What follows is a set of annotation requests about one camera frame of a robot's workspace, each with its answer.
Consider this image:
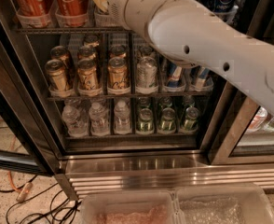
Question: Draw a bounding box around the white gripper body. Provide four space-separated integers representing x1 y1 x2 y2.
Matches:
107 0 167 48

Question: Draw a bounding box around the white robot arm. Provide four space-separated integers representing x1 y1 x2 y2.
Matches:
93 0 274 116

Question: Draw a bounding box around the stainless steel fridge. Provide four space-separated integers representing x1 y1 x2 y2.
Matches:
11 0 274 200

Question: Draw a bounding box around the right water bottle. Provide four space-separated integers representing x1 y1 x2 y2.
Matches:
114 100 131 134

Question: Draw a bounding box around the water bottle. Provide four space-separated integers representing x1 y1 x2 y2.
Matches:
114 100 131 134
62 105 88 137
89 102 110 136

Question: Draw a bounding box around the middle water bottle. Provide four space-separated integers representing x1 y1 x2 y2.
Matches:
89 102 110 136

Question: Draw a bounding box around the left water bottle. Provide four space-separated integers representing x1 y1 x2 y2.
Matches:
62 105 88 137

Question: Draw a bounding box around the open fridge glass door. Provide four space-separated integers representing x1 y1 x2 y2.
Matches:
0 0 61 175

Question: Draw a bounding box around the gold can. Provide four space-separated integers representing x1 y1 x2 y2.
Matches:
108 57 129 90
109 45 127 59
77 45 98 61
50 46 75 78
45 59 71 91
77 58 100 91

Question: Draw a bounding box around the silver white can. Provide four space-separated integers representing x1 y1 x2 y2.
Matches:
137 56 158 89

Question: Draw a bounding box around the rear left gold can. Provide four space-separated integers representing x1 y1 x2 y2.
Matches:
50 46 75 78

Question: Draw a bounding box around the left Red Bull can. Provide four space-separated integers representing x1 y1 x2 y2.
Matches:
166 63 183 88

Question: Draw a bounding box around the red bull can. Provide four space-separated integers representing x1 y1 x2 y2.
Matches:
191 66 210 90
166 63 183 88

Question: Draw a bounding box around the front left gold can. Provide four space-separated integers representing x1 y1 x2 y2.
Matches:
45 59 71 91

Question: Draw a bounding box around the right Red Bull can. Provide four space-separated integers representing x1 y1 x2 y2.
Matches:
191 66 210 90

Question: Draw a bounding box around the left green can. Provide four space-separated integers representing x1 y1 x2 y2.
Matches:
137 108 154 133

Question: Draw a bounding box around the green can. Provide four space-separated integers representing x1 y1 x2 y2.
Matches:
158 107 176 133
180 107 199 132
137 108 154 133

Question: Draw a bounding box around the right green can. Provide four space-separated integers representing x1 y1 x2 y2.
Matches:
180 107 199 132

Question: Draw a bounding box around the middle green can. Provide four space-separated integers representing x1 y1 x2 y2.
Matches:
158 107 176 133

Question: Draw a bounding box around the left clear plastic bin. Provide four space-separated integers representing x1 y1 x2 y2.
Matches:
81 190 177 224

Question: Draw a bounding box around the clear plastic bin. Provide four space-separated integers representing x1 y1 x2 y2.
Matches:
174 184 274 224
81 190 177 224

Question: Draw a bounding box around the right clear plastic bin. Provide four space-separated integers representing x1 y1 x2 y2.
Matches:
174 184 274 224

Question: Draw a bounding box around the orange extension cord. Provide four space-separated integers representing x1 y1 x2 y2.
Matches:
0 119 34 203

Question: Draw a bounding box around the black floor cable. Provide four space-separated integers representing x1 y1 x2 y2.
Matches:
0 168 82 224

